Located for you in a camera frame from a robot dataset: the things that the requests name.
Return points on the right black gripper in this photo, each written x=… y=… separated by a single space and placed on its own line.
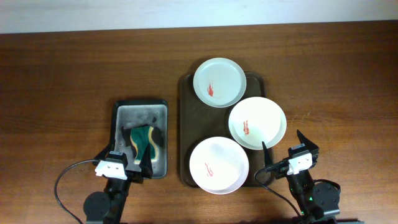
x=282 y=165

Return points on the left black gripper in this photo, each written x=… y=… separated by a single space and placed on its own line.
x=133 y=175

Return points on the green yellow sponge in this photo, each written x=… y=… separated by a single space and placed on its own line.
x=141 y=138

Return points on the cream white plate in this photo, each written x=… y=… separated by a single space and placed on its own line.
x=257 y=122

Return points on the pink white plate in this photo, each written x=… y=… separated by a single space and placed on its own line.
x=219 y=165

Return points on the pale green plate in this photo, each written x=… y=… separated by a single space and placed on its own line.
x=219 y=82

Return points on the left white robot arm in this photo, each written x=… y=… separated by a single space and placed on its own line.
x=107 y=206

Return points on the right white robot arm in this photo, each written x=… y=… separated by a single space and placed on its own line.
x=317 y=199

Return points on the black soapy water tray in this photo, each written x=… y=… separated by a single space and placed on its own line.
x=129 y=114

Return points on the brown serving tray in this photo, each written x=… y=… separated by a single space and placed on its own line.
x=198 y=121

